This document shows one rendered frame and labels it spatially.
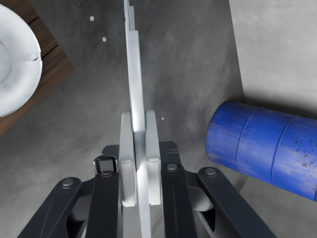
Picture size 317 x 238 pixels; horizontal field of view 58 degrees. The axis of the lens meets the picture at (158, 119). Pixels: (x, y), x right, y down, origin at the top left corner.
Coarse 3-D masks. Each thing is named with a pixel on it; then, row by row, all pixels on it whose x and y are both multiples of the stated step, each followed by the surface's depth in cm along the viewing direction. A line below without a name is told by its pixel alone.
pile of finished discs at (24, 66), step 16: (0, 16) 70; (16, 16) 73; (0, 32) 71; (16, 32) 74; (32, 32) 76; (0, 48) 71; (16, 48) 75; (32, 48) 78; (0, 64) 72; (16, 64) 76; (32, 64) 79; (0, 80) 73; (16, 80) 77; (32, 80) 80; (0, 96) 75; (16, 96) 78; (0, 112) 76
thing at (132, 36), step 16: (128, 0) 36; (128, 16) 23; (128, 32) 18; (128, 48) 18; (128, 64) 18; (144, 128) 18; (144, 144) 18; (144, 160) 18; (144, 176) 19; (144, 192) 19; (144, 208) 20; (144, 224) 21
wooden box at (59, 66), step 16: (0, 0) 72; (16, 0) 74; (32, 16) 78; (48, 32) 83; (48, 48) 84; (48, 64) 85; (64, 64) 89; (48, 80) 86; (32, 96) 84; (16, 112) 81; (0, 128) 79
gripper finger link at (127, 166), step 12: (132, 132) 18; (120, 144) 17; (132, 144) 16; (120, 156) 15; (132, 156) 15; (120, 168) 15; (132, 168) 15; (132, 180) 15; (132, 192) 15; (132, 204) 16
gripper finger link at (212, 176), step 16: (208, 176) 14; (224, 176) 14; (208, 192) 13; (224, 192) 13; (224, 208) 12; (240, 208) 12; (208, 224) 14; (224, 224) 12; (240, 224) 11; (256, 224) 11
